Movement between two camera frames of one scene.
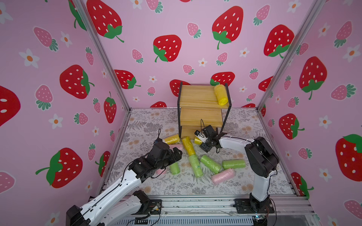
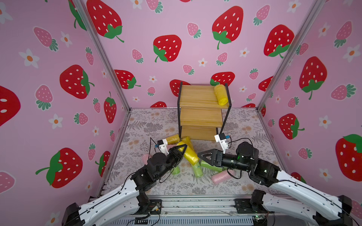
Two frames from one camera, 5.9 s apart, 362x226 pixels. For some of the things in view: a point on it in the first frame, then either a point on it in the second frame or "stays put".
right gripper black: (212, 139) to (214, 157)
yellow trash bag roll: (197, 141) to (186, 140)
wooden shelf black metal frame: (196, 102) stays put
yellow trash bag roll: (221, 92) stays put
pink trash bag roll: (225, 175) stays put
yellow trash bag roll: (173, 140) stays put
